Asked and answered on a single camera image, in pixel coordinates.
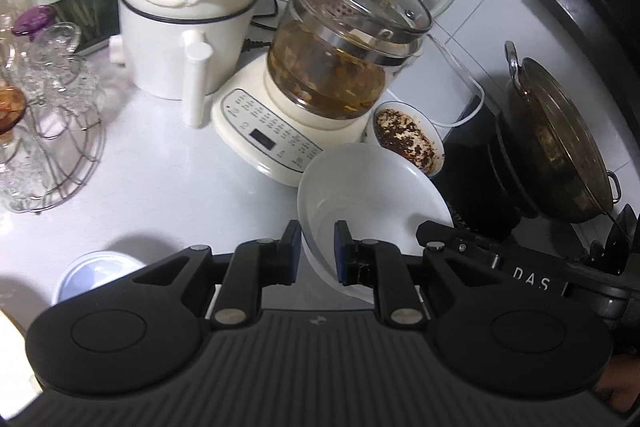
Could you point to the wok with glass lid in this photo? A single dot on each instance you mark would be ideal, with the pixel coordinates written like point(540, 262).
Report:
point(555, 137)

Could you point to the white electric cooking pot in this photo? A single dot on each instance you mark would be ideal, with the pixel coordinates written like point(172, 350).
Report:
point(160, 52)

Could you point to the amber glass cup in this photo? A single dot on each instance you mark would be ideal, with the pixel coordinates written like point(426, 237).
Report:
point(10, 109)

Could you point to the purple glass cup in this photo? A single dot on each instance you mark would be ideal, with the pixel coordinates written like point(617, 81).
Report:
point(34, 21)

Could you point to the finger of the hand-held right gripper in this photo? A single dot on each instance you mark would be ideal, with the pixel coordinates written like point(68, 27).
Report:
point(450, 237)

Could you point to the large white bowl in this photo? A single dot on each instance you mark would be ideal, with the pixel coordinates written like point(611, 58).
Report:
point(370, 187)

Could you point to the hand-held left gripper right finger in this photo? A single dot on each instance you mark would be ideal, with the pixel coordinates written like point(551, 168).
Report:
point(342, 254)

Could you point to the cream kettle base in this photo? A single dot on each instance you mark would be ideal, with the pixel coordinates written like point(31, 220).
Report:
point(255, 132)

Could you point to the bowl of chili flakes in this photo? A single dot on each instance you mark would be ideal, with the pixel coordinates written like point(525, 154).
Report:
point(405, 137)

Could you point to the person's right hand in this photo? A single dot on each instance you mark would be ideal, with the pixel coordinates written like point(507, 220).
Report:
point(622, 382)

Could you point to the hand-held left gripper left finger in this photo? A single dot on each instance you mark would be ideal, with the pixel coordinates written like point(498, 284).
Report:
point(292, 253)

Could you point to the black gas stove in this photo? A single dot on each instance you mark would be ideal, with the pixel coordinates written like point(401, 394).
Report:
point(475, 177)

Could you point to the small blue white lid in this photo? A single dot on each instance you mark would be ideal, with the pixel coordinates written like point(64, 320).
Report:
point(95, 277)

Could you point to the glass health kettle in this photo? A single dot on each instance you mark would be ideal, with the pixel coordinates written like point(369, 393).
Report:
point(340, 42)

